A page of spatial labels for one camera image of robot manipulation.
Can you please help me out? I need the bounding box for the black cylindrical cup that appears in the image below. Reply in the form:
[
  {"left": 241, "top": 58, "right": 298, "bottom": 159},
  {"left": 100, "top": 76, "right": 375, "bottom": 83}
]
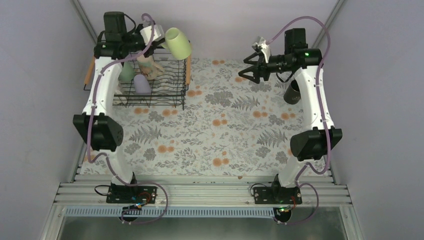
[{"left": 283, "top": 80, "right": 301, "bottom": 105}]

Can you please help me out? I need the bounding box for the beige floral mug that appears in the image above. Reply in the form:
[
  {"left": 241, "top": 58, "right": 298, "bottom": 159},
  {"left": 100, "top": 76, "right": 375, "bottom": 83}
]
[{"left": 136, "top": 55, "right": 166, "bottom": 81}]

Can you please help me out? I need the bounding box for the light green mug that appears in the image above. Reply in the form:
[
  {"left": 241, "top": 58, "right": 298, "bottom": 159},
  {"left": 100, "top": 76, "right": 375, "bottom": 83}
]
[{"left": 161, "top": 27, "right": 192, "bottom": 61}]

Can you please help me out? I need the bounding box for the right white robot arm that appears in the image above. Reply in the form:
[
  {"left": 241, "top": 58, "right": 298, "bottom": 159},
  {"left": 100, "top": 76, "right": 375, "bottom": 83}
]
[{"left": 238, "top": 28, "right": 343, "bottom": 204}]

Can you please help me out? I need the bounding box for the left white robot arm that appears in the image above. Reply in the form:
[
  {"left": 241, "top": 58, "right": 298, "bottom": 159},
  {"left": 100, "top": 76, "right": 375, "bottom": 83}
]
[{"left": 72, "top": 11, "right": 160, "bottom": 203}]

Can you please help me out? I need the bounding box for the mint green tumbler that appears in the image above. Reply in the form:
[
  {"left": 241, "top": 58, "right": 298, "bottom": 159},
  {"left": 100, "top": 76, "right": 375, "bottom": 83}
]
[{"left": 118, "top": 61, "right": 136, "bottom": 83}]

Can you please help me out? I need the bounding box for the lilac plastic cup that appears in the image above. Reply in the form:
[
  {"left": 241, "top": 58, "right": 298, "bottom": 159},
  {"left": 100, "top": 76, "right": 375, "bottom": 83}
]
[{"left": 133, "top": 74, "right": 152, "bottom": 95}]

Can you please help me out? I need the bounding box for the floral patterned table mat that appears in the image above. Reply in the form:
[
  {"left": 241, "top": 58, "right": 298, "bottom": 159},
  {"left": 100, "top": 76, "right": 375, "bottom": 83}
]
[{"left": 80, "top": 58, "right": 329, "bottom": 177}]

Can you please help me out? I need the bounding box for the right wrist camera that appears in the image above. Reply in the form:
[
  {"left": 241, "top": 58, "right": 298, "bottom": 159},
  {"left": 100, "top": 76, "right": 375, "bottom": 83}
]
[{"left": 252, "top": 36, "right": 272, "bottom": 64}]

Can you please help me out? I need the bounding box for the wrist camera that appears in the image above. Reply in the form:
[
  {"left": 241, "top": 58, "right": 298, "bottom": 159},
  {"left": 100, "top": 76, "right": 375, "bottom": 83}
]
[
  {"left": 139, "top": 24, "right": 165, "bottom": 45},
  {"left": 252, "top": 36, "right": 272, "bottom": 64}
]

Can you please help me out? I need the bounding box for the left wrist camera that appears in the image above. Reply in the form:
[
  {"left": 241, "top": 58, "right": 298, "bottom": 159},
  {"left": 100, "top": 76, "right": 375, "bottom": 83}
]
[{"left": 139, "top": 24, "right": 165, "bottom": 45}]

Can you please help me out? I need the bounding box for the black wire dish rack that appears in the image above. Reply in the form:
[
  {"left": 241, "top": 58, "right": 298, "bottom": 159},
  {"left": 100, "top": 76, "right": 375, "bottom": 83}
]
[{"left": 82, "top": 40, "right": 190, "bottom": 116}]

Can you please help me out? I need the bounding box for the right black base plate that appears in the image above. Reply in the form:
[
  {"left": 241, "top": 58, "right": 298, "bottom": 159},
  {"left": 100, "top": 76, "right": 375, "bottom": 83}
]
[{"left": 253, "top": 186, "right": 303, "bottom": 205}]

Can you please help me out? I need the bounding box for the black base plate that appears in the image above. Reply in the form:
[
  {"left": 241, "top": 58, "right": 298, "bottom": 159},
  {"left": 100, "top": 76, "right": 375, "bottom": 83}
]
[
  {"left": 106, "top": 184, "right": 158, "bottom": 205},
  {"left": 253, "top": 186, "right": 303, "bottom": 205}
]

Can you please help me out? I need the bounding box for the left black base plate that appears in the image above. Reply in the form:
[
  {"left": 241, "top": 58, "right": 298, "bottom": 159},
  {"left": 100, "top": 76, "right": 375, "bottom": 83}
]
[{"left": 106, "top": 184, "right": 158, "bottom": 205}]

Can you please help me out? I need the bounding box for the aluminium mounting rail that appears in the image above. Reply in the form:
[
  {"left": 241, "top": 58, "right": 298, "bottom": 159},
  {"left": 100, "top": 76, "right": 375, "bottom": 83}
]
[{"left": 53, "top": 174, "right": 352, "bottom": 207}]

